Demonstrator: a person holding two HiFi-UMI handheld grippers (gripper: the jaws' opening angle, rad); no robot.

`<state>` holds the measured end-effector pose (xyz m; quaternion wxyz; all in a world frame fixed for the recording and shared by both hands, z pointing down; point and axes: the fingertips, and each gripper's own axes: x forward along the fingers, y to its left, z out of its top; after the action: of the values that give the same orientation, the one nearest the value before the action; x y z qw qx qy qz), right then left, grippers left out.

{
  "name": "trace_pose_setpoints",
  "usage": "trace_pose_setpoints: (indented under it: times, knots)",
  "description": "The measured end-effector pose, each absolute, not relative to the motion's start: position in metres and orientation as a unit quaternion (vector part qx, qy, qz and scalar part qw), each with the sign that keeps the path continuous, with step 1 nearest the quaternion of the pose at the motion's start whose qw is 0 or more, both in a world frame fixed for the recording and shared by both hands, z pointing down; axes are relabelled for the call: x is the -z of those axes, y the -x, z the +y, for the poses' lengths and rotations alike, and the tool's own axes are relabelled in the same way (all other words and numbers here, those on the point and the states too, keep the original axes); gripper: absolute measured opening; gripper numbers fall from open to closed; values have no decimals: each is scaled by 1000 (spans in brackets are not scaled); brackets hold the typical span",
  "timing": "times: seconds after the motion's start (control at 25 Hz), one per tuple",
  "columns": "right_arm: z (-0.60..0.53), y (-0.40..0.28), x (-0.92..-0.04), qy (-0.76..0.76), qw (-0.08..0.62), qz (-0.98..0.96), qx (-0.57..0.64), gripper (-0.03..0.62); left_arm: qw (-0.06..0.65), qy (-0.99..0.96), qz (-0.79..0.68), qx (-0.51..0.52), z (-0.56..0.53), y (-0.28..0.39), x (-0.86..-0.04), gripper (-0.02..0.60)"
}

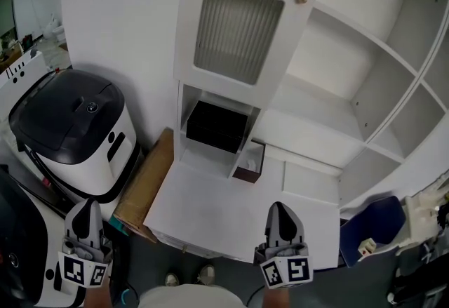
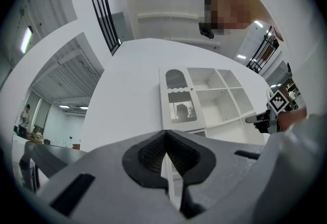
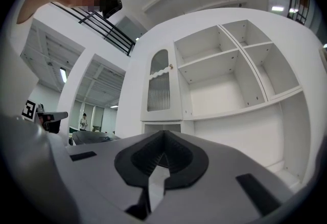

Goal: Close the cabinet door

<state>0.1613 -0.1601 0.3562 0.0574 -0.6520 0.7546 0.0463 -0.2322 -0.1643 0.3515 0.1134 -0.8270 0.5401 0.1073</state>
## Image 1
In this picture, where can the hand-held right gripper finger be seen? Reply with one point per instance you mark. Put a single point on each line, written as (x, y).
(273, 229)
(293, 233)

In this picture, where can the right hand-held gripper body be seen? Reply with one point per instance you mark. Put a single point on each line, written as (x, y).
(286, 266)

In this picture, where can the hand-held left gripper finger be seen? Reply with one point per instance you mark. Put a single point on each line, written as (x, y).
(75, 224)
(95, 226)

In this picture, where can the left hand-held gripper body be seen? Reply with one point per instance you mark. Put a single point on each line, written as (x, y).
(84, 266)

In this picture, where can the white cabinet shelf unit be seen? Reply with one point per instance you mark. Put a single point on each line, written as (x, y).
(333, 64)

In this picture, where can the white cabinet glass door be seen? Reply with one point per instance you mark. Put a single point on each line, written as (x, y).
(238, 29)

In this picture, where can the person's right forearm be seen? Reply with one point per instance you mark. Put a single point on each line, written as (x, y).
(277, 298)

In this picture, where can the person's left forearm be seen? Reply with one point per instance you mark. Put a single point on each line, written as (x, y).
(98, 297)

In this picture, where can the white table top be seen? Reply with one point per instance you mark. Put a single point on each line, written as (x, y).
(217, 215)

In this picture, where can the teal plastic piece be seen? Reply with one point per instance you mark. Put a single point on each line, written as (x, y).
(119, 226)

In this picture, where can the white machine with black lid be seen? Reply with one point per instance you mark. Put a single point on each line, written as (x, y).
(21, 247)
(70, 124)

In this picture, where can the brown cardboard box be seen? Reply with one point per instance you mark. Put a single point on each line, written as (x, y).
(147, 187)

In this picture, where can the dark brown tissue box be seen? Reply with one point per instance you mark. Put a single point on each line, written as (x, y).
(249, 168)

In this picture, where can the white device with red button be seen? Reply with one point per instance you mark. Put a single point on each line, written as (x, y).
(366, 247)

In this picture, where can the person's right shoe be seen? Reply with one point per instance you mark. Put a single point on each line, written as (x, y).
(207, 274)

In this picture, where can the person's shoe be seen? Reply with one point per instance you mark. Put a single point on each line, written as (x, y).
(172, 279)
(207, 274)

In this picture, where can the blue chair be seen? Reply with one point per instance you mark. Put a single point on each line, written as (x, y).
(375, 226)

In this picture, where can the person's left shoe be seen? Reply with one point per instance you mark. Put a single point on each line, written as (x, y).
(172, 279)

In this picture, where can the person's white clothing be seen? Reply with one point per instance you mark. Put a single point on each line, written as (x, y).
(191, 297)

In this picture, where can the black box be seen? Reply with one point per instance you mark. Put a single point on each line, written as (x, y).
(215, 126)

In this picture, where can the white boxy machine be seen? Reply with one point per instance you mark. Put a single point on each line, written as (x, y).
(21, 71)

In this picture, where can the white plastic frame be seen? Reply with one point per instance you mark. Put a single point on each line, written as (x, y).
(424, 208)

